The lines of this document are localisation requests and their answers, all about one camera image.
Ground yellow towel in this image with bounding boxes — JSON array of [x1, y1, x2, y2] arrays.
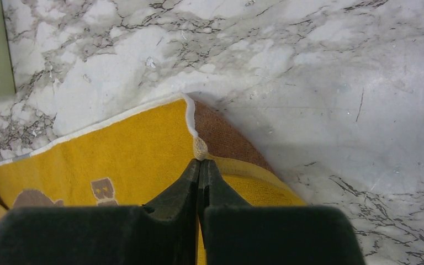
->
[[0, 93, 308, 265]]

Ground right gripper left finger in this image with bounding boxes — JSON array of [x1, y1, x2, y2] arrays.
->
[[0, 160, 200, 264]]

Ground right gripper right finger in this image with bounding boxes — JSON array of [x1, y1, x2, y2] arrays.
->
[[198, 160, 365, 264]]

